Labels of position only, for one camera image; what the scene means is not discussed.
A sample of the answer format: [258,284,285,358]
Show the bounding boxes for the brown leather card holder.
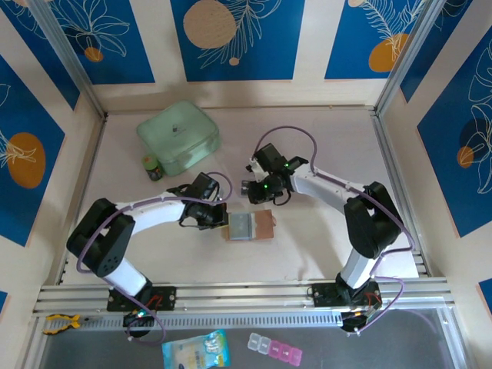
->
[224,209,278,243]

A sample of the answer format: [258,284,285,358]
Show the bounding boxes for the small green-lidded jar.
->
[141,154,163,181]

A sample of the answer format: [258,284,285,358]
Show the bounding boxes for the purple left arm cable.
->
[75,171,234,346]

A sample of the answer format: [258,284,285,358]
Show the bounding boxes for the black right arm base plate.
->
[311,282,382,308]

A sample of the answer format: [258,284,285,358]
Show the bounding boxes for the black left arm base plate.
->
[106,284,178,312]

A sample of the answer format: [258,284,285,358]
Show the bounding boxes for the aluminium side rail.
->
[369,109,430,278]
[56,113,111,286]

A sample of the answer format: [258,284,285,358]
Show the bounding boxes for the yellow-handled pliers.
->
[42,313,100,336]

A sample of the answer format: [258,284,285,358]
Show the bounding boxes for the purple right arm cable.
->
[253,126,417,335]

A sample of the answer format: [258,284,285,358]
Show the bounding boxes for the aluminium mounting rail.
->
[32,278,457,318]

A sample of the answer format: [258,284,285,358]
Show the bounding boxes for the aluminium corner post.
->
[27,0,108,120]
[373,0,454,116]

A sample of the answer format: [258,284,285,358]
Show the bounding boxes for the grey metal sheet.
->
[36,307,468,369]

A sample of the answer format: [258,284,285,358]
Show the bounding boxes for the black controller board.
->
[340,308,382,334]
[121,310,155,328]

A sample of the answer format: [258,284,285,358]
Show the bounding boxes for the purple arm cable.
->
[253,126,417,335]
[75,171,234,346]

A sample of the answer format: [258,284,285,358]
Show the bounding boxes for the green translucent zip pouch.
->
[135,100,222,178]

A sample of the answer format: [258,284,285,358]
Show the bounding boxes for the blue snack packet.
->
[161,329,231,369]

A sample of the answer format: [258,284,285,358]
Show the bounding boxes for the white pink pill organizer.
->
[247,332,304,364]

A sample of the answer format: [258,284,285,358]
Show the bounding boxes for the slotted grey cable duct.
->
[82,311,343,327]

